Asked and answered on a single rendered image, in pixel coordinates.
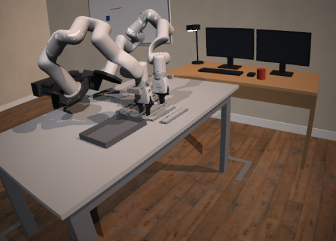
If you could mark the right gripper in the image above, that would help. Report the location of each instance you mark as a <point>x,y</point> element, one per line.
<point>145,98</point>

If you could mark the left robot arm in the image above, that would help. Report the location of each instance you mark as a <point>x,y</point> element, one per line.
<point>134,32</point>

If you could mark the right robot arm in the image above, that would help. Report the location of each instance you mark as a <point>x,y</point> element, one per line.
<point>100,38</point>

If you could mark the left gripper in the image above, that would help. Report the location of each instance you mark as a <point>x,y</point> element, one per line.
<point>161,87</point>

